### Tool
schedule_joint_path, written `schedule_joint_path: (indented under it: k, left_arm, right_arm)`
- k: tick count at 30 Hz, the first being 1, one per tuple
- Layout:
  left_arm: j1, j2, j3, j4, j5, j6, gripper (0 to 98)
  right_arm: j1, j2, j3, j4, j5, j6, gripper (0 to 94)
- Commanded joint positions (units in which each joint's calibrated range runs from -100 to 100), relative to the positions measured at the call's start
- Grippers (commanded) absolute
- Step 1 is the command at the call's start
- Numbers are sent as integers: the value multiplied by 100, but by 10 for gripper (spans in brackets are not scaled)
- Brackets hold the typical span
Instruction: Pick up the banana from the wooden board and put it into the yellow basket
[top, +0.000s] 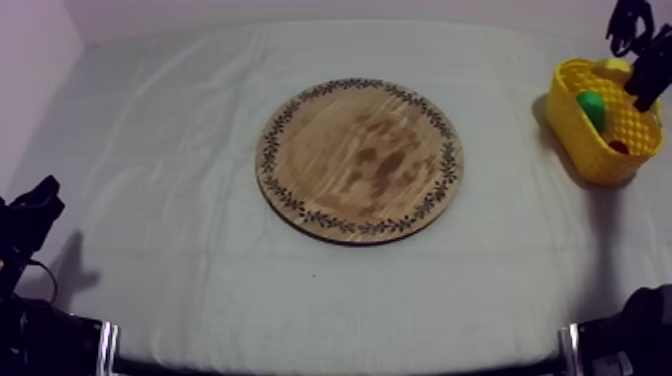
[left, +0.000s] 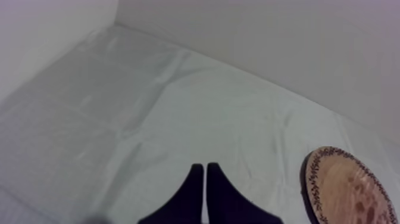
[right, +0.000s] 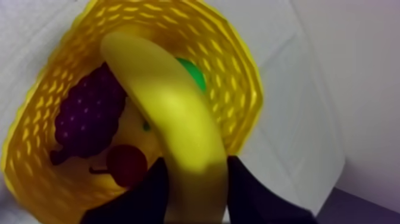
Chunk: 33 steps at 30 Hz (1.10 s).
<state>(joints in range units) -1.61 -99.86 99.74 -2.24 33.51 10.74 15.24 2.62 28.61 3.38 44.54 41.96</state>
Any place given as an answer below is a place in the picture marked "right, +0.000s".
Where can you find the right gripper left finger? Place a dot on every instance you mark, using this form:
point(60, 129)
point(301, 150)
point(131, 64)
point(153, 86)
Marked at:
point(142, 203)

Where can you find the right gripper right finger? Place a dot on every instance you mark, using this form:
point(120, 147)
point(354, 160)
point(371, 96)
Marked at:
point(253, 200)

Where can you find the yellow toy banana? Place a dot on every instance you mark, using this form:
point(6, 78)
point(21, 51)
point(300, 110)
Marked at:
point(175, 122)

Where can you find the yellow plastic basket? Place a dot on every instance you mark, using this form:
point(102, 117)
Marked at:
point(218, 62)

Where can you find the small red fruit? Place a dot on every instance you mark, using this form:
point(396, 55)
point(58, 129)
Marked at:
point(126, 165)

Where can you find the purple toy grapes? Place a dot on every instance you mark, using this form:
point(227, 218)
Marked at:
point(87, 115)

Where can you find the green toy pear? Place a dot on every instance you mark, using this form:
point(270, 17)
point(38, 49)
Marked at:
point(195, 73)

